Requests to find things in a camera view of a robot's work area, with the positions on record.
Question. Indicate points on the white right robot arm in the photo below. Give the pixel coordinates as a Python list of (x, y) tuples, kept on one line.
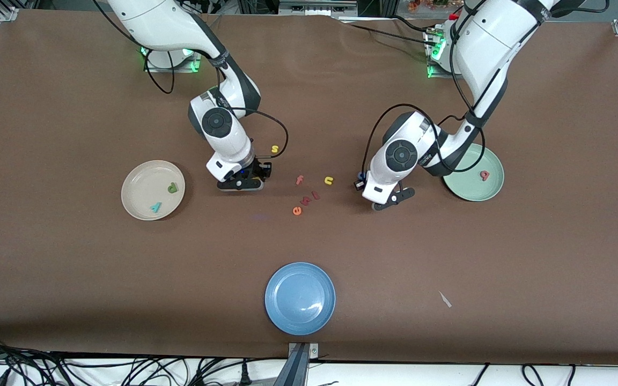
[(159, 21)]

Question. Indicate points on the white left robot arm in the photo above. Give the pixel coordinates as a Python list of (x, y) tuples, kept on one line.
[(494, 37)]

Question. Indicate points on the black power plug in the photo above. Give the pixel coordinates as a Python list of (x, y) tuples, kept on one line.
[(244, 375)]

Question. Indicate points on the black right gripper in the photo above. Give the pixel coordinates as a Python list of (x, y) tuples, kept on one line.
[(259, 169)]

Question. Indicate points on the pale green plate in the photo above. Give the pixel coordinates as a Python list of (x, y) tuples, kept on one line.
[(470, 187)]

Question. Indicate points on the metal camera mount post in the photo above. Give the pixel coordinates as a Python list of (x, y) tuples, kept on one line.
[(298, 367)]

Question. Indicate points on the beige brown plate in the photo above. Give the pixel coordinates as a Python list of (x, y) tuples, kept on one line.
[(142, 187)]

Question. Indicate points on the small white paper scrap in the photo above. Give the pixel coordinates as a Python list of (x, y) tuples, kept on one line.
[(444, 299)]

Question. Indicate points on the orange decoration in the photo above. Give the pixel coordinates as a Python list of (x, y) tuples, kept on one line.
[(427, 4)]

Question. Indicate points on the teal letter y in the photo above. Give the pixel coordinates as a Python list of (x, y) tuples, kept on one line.
[(156, 208)]

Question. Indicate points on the black metal rack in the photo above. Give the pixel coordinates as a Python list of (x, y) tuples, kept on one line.
[(258, 5)]

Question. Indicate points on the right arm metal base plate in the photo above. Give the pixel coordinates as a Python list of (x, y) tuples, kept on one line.
[(193, 68)]

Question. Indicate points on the brown table cover sheet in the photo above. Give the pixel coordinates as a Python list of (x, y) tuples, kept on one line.
[(309, 107)]

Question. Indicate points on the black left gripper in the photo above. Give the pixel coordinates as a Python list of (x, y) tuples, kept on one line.
[(359, 184)]

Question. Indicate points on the gray power strip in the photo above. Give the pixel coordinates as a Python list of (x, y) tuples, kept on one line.
[(317, 6)]

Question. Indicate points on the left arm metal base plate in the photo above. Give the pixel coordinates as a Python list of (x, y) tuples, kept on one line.
[(433, 74)]

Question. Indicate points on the green letter b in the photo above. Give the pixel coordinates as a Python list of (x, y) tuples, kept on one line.
[(176, 187)]

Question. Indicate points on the blue plate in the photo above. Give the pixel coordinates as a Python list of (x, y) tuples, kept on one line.
[(300, 298)]

